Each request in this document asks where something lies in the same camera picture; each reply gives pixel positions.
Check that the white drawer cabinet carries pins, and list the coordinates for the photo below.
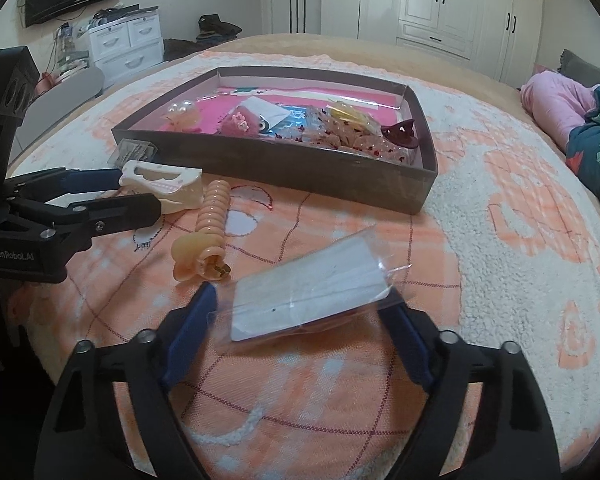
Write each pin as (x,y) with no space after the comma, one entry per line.
(124,48)

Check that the peach white patterned blanket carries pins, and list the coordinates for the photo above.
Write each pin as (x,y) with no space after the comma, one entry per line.
(507,247)

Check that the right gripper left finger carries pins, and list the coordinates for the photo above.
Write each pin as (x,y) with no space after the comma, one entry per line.
(82,435)

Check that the white wardrobe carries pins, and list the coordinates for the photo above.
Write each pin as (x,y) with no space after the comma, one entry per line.
(498,38)

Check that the sheer floral hair bow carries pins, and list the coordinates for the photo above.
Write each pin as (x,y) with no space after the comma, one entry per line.
(337,135)

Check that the pink fuzzy hair clip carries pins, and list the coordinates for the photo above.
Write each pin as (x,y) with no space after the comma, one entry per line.
(240,122)

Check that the peach spiral hair claw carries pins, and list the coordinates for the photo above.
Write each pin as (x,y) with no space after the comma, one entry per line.
(201,253)

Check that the earring card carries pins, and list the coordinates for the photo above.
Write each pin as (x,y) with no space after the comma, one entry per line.
(308,294)

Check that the white bedroom door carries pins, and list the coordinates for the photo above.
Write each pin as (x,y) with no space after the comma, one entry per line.
(291,16)

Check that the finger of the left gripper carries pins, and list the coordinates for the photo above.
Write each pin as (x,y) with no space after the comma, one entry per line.
(52,183)
(94,218)

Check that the white card in bag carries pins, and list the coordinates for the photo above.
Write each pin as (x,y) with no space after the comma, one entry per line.
(271,113)

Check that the cream white hair claw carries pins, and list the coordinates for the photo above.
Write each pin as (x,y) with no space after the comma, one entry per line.
(176,188)

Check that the brown shallow cardboard box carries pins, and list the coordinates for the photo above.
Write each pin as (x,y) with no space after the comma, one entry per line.
(291,164)

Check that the grey striped hair clip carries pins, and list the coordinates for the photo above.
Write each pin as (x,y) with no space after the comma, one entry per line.
(130,149)

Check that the dark clothes pile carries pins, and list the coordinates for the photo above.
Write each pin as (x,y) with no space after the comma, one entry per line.
(212,32)

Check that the large pearl hair clip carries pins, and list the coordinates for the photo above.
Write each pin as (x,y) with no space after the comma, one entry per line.
(183,117)

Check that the pink padded jacket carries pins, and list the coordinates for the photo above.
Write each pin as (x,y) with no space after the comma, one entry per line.
(557,104)

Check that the tan bed cover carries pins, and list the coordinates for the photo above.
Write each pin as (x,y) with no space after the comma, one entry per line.
(380,55)

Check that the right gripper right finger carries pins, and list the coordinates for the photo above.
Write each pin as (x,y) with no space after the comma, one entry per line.
(513,437)

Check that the dark red snap clip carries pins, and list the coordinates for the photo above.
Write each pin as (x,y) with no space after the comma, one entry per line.
(402,134)

